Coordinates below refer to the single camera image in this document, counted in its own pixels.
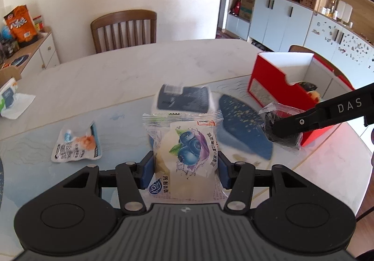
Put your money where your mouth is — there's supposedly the blueberry bread packet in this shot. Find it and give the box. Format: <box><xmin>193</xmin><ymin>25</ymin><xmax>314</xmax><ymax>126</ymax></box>
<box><xmin>143</xmin><ymin>111</ymin><xmax>227</xmax><ymax>203</ymax></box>

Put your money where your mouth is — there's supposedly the black snack packet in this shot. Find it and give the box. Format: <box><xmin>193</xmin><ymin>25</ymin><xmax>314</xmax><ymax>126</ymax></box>
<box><xmin>298</xmin><ymin>81</ymin><xmax>318</xmax><ymax>93</ymax></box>

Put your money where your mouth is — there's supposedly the white squid snack pouch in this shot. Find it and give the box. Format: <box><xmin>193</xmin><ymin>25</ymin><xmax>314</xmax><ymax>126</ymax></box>
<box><xmin>51</xmin><ymin>122</ymin><xmax>102</xmax><ymax>163</ymax></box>

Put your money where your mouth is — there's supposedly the wooden chair at far side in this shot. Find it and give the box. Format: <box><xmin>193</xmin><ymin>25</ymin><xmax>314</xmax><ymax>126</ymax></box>
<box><xmin>90</xmin><ymin>10</ymin><xmax>157</xmax><ymax>53</ymax></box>

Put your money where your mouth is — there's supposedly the blue white tissue pack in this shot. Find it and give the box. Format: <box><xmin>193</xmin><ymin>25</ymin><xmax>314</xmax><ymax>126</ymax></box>
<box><xmin>151</xmin><ymin>84</ymin><xmax>217</xmax><ymax>115</ymax></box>

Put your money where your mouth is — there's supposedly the black item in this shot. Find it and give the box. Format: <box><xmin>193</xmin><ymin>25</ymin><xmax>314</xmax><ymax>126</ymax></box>
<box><xmin>259</xmin><ymin>102</ymin><xmax>304</xmax><ymax>150</ymax></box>

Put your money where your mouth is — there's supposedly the white sideboard cabinet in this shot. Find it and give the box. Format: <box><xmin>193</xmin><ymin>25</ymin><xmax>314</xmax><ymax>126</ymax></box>
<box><xmin>1</xmin><ymin>26</ymin><xmax>60</xmax><ymax>77</ymax></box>

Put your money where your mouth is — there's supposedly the red cardboard box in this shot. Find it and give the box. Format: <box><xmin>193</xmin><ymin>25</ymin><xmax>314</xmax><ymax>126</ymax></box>
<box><xmin>248</xmin><ymin>52</ymin><xmax>354</xmax><ymax>147</ymax></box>

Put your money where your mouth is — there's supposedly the yellow duck toy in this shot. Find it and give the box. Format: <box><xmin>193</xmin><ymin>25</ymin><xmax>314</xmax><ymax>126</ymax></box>
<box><xmin>309</xmin><ymin>91</ymin><xmax>321</xmax><ymax>103</ymax></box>

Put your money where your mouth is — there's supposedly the orange snack bag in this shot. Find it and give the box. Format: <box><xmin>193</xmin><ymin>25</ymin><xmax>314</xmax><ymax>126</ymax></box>
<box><xmin>4</xmin><ymin>5</ymin><xmax>38</xmax><ymax>47</ymax></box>

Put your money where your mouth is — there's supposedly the white wall cabinet unit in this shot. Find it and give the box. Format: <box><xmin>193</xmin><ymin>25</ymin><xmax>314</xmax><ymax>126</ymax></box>
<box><xmin>218</xmin><ymin>0</ymin><xmax>373</xmax><ymax>88</ymax></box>

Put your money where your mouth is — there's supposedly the wooden chair beside box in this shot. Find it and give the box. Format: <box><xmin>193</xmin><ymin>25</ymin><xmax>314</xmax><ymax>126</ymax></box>
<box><xmin>288</xmin><ymin>45</ymin><xmax>314</xmax><ymax>53</ymax></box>

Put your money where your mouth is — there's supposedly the tissue pack with sheet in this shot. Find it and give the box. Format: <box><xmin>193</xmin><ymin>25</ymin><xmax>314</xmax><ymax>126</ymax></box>
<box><xmin>1</xmin><ymin>77</ymin><xmax>36</xmax><ymax>120</ymax></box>

